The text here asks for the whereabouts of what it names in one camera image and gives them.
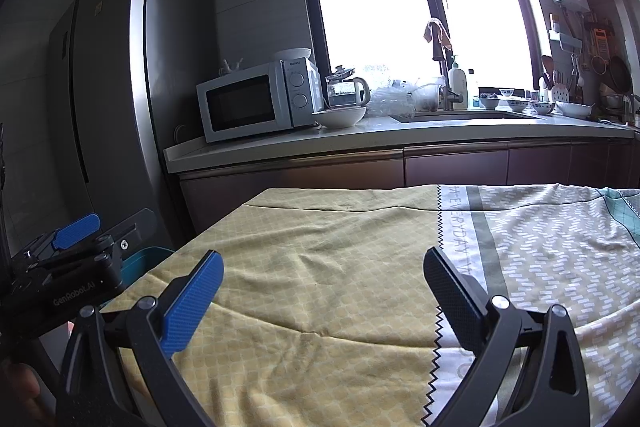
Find silver refrigerator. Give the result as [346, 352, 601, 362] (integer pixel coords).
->
[46, 0, 217, 253]

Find teal plastic bin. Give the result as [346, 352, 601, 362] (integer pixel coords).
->
[120, 246, 175, 305]

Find kitchen counter with cabinets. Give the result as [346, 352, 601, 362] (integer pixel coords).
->
[164, 111, 640, 238]

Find metal kitchen faucet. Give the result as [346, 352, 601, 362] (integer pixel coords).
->
[431, 27, 468, 112]

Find dark hanging pan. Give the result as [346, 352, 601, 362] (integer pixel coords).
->
[606, 56, 633, 94]

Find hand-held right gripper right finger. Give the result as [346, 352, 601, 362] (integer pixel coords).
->
[422, 247, 591, 427]

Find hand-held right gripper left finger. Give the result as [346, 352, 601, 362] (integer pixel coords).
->
[55, 249, 226, 427]

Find white microwave oven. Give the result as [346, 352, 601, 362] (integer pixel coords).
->
[196, 58, 325, 144]

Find person's left hand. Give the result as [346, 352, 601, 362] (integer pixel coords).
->
[0, 363, 43, 425]

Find large white serving bowl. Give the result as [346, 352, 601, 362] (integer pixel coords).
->
[555, 101, 594, 118]

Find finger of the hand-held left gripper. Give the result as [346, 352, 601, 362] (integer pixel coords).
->
[100, 207, 157, 258]
[50, 213, 113, 253]

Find wide white bowl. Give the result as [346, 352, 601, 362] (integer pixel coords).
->
[312, 106, 367, 129]

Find glass kettle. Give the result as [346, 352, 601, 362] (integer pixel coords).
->
[325, 65, 372, 110]

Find brown cloth on faucet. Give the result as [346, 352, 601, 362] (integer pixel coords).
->
[425, 19, 453, 45]

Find yellow and white patterned tablecloth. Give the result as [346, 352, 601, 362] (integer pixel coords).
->
[100, 183, 640, 427]

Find clear plastic bags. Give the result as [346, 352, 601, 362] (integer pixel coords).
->
[366, 77, 447, 118]

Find white soap bottle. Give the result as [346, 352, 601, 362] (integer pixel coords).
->
[448, 55, 470, 110]

